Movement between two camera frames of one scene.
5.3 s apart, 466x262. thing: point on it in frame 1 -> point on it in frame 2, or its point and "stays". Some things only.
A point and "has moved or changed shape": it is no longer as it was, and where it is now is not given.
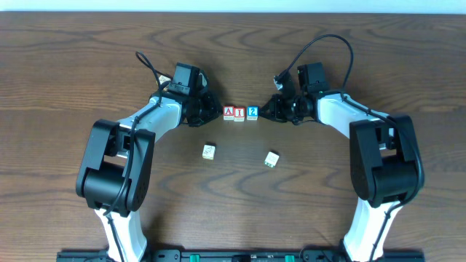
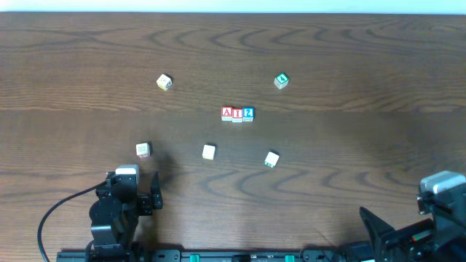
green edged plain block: x=271 y=159 stays
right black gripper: x=278 y=110 -> x=390 y=237
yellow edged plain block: x=208 y=151 stays
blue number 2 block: x=253 y=113 has moved or changed shape
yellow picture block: x=162 y=79 stays
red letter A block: x=228 y=113 stays
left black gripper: x=205 y=109 -> x=146 y=203
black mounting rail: x=238 y=256 stays
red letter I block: x=239 y=114 stays
